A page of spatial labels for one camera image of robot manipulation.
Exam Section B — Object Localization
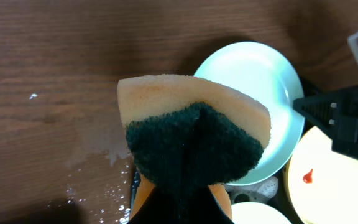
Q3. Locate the light blue plate top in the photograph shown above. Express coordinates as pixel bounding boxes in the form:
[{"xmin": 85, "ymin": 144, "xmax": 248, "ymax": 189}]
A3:
[{"xmin": 193, "ymin": 41, "xmax": 305, "ymax": 187}]

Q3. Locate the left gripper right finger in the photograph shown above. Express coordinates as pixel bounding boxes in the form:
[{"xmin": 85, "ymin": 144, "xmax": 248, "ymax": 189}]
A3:
[{"xmin": 181, "ymin": 187, "xmax": 233, "ymax": 224}]

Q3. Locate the light blue plate bottom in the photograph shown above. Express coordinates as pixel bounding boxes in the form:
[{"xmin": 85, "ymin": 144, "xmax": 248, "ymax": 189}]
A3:
[{"xmin": 231, "ymin": 202, "xmax": 291, "ymax": 224}]

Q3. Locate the orange green sponge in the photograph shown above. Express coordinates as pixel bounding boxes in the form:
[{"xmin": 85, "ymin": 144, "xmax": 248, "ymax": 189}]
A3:
[{"xmin": 117, "ymin": 75, "xmax": 271, "ymax": 223}]

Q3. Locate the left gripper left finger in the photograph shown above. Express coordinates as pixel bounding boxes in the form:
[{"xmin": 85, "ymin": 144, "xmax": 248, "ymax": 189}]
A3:
[{"xmin": 128, "ymin": 188, "xmax": 178, "ymax": 224}]

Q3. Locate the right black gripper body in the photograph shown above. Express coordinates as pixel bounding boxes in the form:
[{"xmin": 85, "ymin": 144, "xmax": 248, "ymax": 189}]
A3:
[{"xmin": 332, "ymin": 86, "xmax": 358, "ymax": 160}]

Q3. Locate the light blue plate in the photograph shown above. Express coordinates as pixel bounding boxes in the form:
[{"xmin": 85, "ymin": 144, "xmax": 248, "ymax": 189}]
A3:
[
  {"xmin": 193, "ymin": 41, "xmax": 305, "ymax": 187},
  {"xmin": 231, "ymin": 202, "xmax": 291, "ymax": 224}
]

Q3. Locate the yellow plate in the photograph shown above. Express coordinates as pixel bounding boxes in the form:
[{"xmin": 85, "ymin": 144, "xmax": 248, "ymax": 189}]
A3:
[{"xmin": 284, "ymin": 127, "xmax": 358, "ymax": 223}]

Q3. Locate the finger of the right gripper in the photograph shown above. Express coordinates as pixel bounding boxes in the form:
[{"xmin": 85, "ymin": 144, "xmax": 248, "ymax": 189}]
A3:
[{"xmin": 293, "ymin": 91, "xmax": 341, "ymax": 137}]

